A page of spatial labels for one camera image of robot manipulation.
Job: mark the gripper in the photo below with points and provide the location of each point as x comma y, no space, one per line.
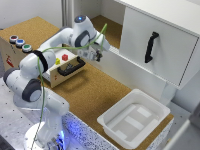
88,53

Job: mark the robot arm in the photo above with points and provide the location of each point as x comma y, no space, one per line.
33,63

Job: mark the wooden drawer box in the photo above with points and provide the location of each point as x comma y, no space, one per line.
31,31

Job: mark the white plastic box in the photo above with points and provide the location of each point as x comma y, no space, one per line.
135,120

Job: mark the wooden drawer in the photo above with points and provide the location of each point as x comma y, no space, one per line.
71,74

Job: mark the yellow block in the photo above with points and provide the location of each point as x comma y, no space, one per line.
57,61

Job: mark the white cabinet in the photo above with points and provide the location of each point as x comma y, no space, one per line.
140,75

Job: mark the green button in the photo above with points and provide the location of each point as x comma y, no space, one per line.
26,47

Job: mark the blue button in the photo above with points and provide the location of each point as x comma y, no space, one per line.
20,42

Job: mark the red button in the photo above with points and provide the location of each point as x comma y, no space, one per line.
13,38

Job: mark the white sliding door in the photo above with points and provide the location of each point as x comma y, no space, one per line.
173,50

